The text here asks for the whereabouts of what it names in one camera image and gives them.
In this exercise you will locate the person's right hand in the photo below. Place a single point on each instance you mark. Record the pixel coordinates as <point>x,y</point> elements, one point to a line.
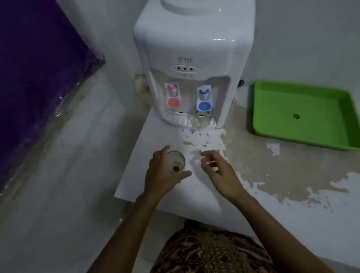
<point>225,177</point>

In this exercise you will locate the person's left hand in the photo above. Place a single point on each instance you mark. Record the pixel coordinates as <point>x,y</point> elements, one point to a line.
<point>157,177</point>

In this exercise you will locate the clear drinking glass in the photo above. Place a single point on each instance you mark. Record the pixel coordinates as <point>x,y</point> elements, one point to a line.
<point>200,121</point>
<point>177,161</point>

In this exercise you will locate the green plastic tray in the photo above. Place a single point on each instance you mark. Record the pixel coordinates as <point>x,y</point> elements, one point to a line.
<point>281,112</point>

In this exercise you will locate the person's left forearm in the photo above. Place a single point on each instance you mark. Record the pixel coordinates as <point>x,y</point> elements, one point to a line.
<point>132,230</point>

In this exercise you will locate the person's right forearm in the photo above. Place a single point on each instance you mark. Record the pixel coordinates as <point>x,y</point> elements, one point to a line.
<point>275,233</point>

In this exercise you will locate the white dispenser drip tray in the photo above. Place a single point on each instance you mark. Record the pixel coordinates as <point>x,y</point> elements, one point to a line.
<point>180,119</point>

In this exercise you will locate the blue dispenser tap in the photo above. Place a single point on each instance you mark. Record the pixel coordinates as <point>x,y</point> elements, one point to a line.
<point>204,99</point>

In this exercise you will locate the red dispenser tap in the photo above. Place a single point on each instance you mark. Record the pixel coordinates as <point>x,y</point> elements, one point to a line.
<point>173,97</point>

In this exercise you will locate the white water dispenser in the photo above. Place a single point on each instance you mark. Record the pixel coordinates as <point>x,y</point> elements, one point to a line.
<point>191,42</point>

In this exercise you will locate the purple plastic-wrapped mattress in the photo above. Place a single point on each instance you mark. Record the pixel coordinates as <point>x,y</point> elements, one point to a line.
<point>36,84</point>

